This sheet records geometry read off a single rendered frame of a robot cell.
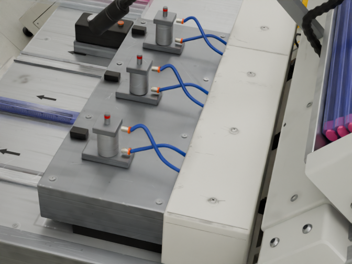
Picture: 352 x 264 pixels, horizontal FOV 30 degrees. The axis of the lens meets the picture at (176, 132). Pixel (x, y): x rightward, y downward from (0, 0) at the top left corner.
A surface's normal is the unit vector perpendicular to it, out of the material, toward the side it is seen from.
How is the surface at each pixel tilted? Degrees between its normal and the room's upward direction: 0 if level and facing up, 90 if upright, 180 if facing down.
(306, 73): 90
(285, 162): 90
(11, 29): 0
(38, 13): 90
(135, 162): 43
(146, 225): 90
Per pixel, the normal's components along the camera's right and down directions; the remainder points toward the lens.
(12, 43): 0.70, -0.43
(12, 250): -0.25, 0.62
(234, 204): 0.04, -0.76
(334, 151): -0.67, -0.66
